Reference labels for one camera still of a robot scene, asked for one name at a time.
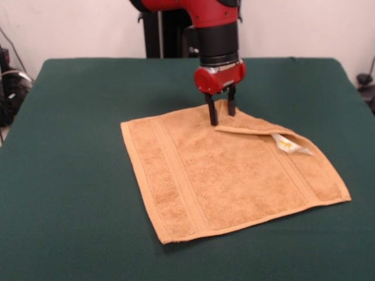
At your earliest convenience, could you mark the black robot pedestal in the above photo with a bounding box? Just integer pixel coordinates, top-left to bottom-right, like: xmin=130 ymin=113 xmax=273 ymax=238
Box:
xmin=137 ymin=10 xmax=202 ymax=59

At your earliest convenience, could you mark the orange terry towel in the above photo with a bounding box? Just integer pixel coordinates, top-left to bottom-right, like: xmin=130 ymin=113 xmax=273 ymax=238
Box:
xmin=120 ymin=98 xmax=352 ymax=245

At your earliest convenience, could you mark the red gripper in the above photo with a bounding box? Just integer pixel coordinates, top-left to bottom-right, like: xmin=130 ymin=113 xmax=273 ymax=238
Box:
xmin=193 ymin=60 xmax=247 ymax=126

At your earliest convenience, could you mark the dark green table cloth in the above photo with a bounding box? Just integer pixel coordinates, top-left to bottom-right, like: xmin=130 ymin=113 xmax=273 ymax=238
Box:
xmin=0 ymin=57 xmax=375 ymax=281

